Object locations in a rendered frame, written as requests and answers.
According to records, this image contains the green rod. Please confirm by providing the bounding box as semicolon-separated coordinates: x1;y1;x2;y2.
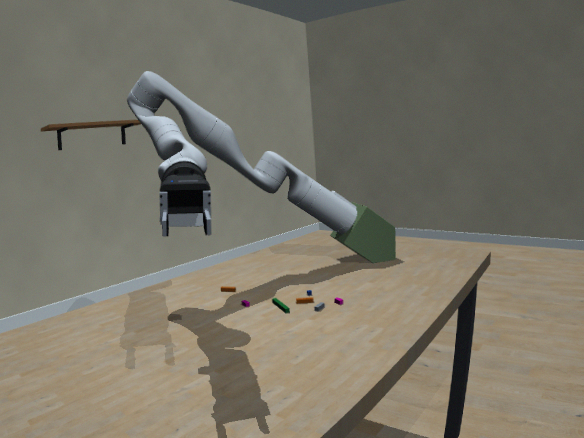
272;298;290;313

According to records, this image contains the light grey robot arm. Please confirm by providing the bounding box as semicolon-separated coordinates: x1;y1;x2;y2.
127;71;357;234

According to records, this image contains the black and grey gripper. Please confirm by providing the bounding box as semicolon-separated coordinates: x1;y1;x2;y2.
160;160;211;237

